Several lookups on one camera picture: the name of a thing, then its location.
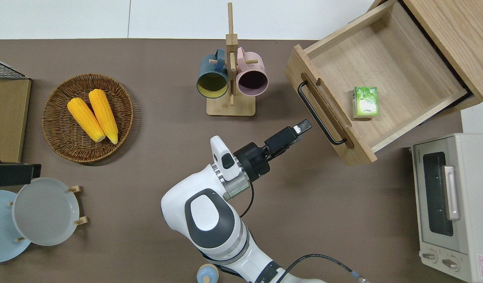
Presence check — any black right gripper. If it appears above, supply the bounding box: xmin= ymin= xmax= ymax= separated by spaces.
xmin=264 ymin=119 xmax=312 ymax=158

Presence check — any wooden drawer with black handle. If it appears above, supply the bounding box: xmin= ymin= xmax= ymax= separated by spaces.
xmin=285 ymin=0 xmax=468 ymax=166

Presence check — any green carton box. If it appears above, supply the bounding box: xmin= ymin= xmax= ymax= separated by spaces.
xmin=352 ymin=86 xmax=380 ymax=119

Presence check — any pink mug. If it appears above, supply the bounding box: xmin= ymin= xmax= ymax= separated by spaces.
xmin=236 ymin=47 xmax=269 ymax=97

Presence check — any wooden mug tree stand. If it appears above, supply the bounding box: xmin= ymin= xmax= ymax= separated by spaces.
xmin=206 ymin=2 xmax=259 ymax=117

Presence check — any dark blue mug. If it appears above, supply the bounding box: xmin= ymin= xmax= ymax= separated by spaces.
xmin=197 ymin=48 xmax=230 ymax=99

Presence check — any brown table mat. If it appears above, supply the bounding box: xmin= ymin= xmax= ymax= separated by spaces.
xmin=0 ymin=39 xmax=465 ymax=283

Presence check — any small blue beige round object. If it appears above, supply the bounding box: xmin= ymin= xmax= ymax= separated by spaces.
xmin=197 ymin=263 xmax=220 ymax=283

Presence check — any light wooden cabinet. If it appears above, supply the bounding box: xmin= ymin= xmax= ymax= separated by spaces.
xmin=368 ymin=0 xmax=483 ymax=111

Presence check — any white toaster oven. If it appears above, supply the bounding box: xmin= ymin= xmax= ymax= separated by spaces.
xmin=409 ymin=133 xmax=483 ymax=283

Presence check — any yellow corn cob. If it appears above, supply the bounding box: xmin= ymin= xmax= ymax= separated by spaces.
xmin=67 ymin=97 xmax=107 ymax=143
xmin=88 ymin=88 xmax=119 ymax=145

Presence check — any round wicker basket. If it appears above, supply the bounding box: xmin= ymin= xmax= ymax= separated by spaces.
xmin=42 ymin=74 xmax=135 ymax=164

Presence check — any wooden plate rack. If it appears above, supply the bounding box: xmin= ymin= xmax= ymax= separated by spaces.
xmin=7 ymin=185 xmax=89 ymax=243

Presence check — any grey plate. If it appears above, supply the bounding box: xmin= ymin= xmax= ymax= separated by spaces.
xmin=12 ymin=177 xmax=81 ymax=247

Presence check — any black box device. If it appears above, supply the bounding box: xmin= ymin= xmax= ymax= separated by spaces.
xmin=0 ymin=159 xmax=42 ymax=188

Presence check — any wooden box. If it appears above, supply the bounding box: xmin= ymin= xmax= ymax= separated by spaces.
xmin=0 ymin=78 xmax=32 ymax=164

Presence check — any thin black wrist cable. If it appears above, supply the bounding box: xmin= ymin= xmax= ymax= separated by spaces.
xmin=239 ymin=180 xmax=255 ymax=219

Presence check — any black cable with metal connector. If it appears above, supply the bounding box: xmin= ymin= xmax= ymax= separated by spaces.
xmin=276 ymin=254 xmax=370 ymax=283

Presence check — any black wire mesh basket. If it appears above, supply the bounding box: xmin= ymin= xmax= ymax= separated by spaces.
xmin=0 ymin=58 xmax=30 ymax=81

